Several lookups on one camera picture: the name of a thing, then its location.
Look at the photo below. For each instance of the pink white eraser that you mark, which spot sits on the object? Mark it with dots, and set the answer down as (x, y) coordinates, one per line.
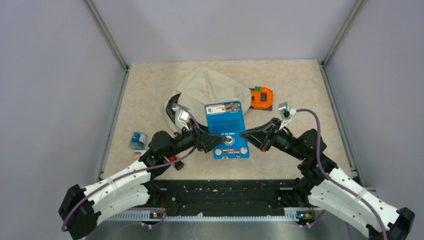
(138, 153)

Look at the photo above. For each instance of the red black stamp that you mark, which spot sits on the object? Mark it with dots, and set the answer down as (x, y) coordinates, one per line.
(178, 165)

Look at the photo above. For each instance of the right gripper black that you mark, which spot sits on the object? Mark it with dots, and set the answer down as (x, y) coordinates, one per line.
(264, 137)

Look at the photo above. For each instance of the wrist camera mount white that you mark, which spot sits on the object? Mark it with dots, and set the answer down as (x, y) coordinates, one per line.
(184, 117)
(286, 113)

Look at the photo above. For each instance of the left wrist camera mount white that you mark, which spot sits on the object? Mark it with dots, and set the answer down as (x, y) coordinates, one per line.
(184, 117)

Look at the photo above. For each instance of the orange tape dispenser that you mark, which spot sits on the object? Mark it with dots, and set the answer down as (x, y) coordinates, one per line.
(261, 97)

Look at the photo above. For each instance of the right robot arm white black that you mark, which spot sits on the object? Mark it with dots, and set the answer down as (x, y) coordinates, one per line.
(327, 186)

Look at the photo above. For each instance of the beige canvas student bag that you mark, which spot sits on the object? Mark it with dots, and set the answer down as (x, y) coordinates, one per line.
(201, 87)

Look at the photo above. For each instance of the black square pad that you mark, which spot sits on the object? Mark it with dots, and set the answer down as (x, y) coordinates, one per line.
(263, 109)

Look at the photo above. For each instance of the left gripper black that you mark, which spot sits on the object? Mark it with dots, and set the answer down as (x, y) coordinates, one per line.
(206, 141)

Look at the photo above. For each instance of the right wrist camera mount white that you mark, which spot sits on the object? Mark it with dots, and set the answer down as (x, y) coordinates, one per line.
(286, 113)

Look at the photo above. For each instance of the blue glue bottle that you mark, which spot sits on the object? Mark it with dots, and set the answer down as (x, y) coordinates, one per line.
(138, 141)

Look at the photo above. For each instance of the light blue book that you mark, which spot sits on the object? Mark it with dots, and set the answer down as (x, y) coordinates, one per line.
(226, 119)

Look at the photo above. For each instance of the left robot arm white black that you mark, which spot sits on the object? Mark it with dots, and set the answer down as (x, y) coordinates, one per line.
(83, 208)

